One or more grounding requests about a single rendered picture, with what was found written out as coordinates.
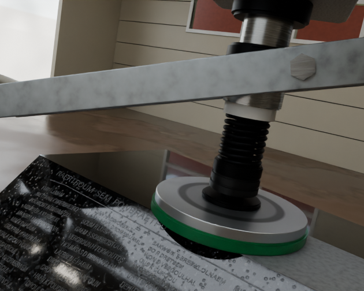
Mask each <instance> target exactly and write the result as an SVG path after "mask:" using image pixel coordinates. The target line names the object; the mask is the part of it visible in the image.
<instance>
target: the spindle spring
mask: <svg viewBox="0 0 364 291"><path fill-rule="evenodd" d="M226 117H228V118H227V119H225V120H224V122H225V123H226V124H228V125H224V126H223V128H224V129H225V130H224V131H222V135H224V136H223V137H221V141H222V142H223V143H220V147H221V148H220V149H219V150H218V152H219V153H220V154H218V156H217V158H218V159H220V160H222V161H224V162H227V163H231V164H234V165H238V166H246V167H256V166H260V165H261V164H262V161H261V159H262V158H263V153H264V152H265V149H264V147H265V146H266V143H265V141H266V140H267V139H268V138H267V136H266V135H267V134H269V131H268V130H267V129H269V128H270V124H269V122H267V121H260V120H253V119H249V118H244V117H239V116H235V115H231V114H227V113H226ZM230 118H232V119H230ZM234 119H236V120H242V121H249V122H259V123H260V124H252V123H247V122H240V121H235V120H234ZM233 126H239V127H242V128H250V129H259V130H248V129H241V128H235V127H233ZM232 132H235V133H241V134H245V135H255V136H258V137H253V136H244V135H238V134H234V133H232ZM231 139H236V140H243V141H251V142H256V143H246V142H241V141H236V140H231ZM230 145H233V146H239V147H246V148H256V149H257V150H251V149H245V148H238V147H232V146H230ZM228 151H232V152H237V153H241V154H250V155H253V156H250V155H240V154H234V153H231V152H228ZM223 156H227V157H229V158H234V159H240V160H245V161H254V162H244V161H237V160H233V159H229V158H226V157H223Z"/></svg>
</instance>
